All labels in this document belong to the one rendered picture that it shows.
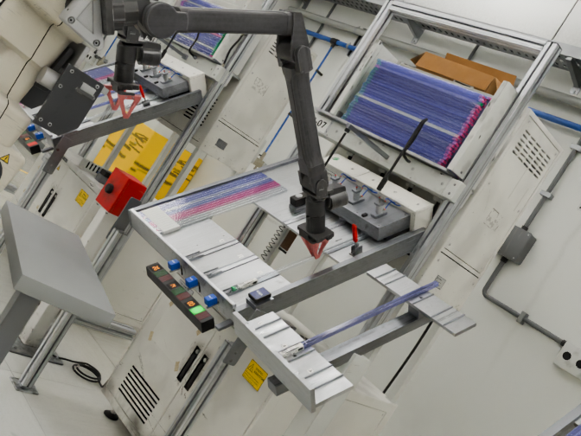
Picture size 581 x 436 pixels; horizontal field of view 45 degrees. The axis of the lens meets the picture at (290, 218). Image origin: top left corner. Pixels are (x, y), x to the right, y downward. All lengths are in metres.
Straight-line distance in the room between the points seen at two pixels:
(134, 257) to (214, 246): 1.32
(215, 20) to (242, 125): 1.81
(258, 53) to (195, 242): 1.43
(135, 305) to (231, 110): 1.08
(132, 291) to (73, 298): 1.88
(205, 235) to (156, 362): 0.55
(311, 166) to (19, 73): 0.78
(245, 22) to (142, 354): 1.36
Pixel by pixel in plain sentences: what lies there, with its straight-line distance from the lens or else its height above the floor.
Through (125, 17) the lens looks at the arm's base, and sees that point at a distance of 1.63.
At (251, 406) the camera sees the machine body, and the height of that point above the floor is 0.45.
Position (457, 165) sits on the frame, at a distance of 2.23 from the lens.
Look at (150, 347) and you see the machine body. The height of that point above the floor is 0.32.
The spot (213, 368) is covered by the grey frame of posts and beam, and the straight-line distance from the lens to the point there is 1.94.
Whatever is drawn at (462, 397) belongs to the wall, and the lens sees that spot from 3.69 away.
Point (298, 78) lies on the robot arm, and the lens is 1.85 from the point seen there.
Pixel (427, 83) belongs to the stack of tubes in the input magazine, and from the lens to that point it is 2.45.
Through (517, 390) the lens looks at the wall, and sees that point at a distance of 3.58.
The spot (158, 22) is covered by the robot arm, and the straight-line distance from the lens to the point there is 1.63.
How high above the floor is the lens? 1.07
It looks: 2 degrees down
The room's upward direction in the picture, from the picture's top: 32 degrees clockwise
